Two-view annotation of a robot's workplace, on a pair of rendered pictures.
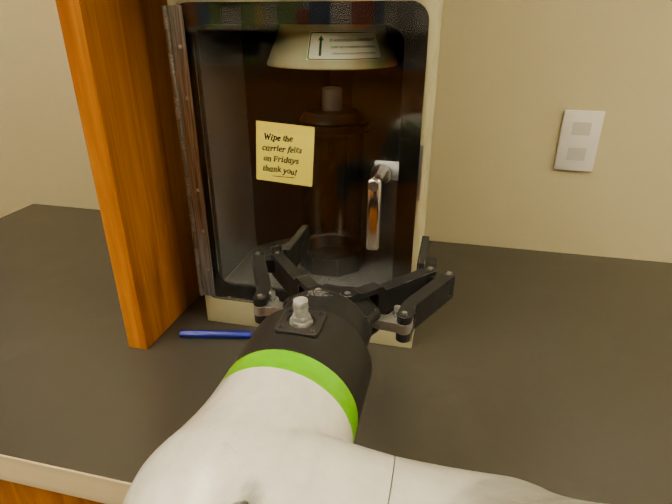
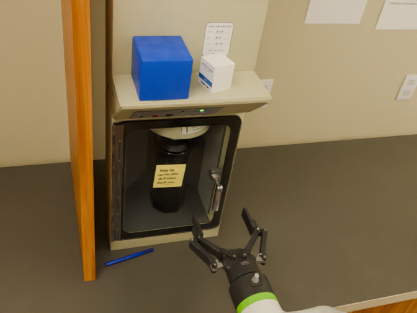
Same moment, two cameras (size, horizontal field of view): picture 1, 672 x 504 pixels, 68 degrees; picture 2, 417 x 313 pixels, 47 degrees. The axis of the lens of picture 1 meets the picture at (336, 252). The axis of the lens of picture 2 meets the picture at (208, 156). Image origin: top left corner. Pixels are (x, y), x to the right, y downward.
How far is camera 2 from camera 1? 0.86 m
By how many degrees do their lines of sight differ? 33
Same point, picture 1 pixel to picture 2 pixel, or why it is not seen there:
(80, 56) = (87, 168)
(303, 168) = (178, 180)
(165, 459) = not seen: outside the picture
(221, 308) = (120, 243)
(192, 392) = (140, 294)
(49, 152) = not seen: outside the picture
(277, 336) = (254, 288)
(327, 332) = (263, 281)
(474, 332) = (237, 217)
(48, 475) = not seen: outside the picture
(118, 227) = (91, 232)
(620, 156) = (279, 98)
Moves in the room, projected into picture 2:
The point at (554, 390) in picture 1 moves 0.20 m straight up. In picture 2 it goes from (279, 240) to (296, 192)
